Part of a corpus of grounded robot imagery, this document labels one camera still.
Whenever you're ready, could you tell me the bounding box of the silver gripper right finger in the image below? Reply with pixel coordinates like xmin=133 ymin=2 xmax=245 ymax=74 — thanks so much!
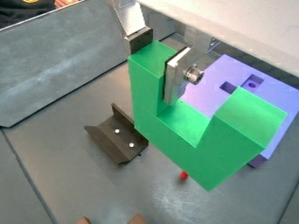
xmin=163 ymin=26 xmax=221 ymax=105

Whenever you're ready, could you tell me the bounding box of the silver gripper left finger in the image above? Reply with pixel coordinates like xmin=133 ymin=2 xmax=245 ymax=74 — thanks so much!
xmin=107 ymin=0 xmax=154 ymax=55

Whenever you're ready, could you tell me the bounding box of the green U-shaped block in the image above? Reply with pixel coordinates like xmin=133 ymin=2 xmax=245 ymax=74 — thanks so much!
xmin=129 ymin=40 xmax=286 ymax=191

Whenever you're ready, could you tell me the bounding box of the purple slotted base board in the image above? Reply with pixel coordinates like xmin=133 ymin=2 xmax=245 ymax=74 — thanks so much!
xmin=179 ymin=53 xmax=299 ymax=169

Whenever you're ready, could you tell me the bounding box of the person in dark clothing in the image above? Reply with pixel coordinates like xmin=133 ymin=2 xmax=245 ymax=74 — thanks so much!
xmin=0 ymin=0 xmax=81 ymax=29

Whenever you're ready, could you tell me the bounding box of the red cylinder peg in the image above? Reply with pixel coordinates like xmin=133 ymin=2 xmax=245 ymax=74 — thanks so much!
xmin=181 ymin=171 xmax=190 ymax=179

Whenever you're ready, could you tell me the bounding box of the black angle bracket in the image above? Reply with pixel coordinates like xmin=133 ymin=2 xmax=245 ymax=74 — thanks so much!
xmin=85 ymin=103 xmax=149 ymax=165

